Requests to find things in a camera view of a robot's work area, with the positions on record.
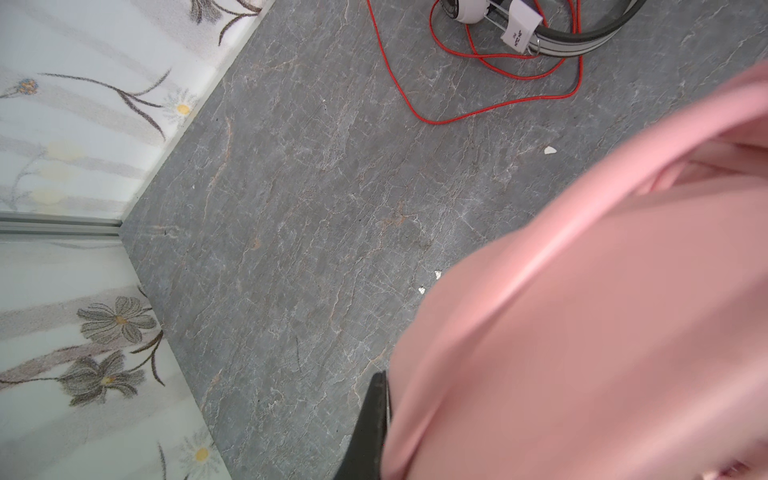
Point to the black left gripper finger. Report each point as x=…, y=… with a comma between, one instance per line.
x=362, y=459

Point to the pink headphones with cable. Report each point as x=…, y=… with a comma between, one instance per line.
x=621, y=334

